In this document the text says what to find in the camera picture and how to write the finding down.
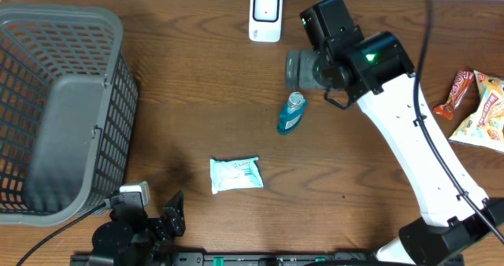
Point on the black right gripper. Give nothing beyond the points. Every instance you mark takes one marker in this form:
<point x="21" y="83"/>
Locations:
<point x="305" y="79"/>

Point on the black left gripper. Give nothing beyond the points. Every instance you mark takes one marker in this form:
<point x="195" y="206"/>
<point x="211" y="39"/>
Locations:
<point x="175" y="218"/>

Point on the blue mouthwash bottle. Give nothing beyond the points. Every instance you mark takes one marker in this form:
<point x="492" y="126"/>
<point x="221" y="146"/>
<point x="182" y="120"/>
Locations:
<point x="292" y="113"/>

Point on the white tissue pack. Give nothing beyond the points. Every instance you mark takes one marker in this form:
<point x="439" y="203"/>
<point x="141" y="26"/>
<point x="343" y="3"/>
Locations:
<point x="235" y="174"/>

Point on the red chocolate bar wrapper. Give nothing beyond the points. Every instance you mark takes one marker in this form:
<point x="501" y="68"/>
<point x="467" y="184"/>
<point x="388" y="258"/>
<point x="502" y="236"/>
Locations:
<point x="462" y="81"/>

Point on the yellow snack bag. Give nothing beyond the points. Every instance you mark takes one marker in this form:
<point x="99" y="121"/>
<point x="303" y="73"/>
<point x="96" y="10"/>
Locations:
<point x="484" y="127"/>

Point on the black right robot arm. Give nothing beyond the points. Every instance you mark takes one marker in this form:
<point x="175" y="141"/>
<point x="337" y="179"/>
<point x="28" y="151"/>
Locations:
<point x="378" y="76"/>

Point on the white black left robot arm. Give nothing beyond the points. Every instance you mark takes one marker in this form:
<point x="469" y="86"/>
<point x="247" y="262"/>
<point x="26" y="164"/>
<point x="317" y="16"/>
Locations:
<point x="132" y="238"/>

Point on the white barcode scanner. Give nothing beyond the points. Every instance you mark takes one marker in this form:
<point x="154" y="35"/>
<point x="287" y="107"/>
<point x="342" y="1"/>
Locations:
<point x="265" y="20"/>

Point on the grey plastic basket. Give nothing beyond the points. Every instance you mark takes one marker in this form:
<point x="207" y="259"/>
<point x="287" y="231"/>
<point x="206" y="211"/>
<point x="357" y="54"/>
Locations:
<point x="68" y="104"/>

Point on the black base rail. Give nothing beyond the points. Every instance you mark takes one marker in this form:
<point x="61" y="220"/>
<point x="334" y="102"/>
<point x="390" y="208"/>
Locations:
<point x="201" y="259"/>

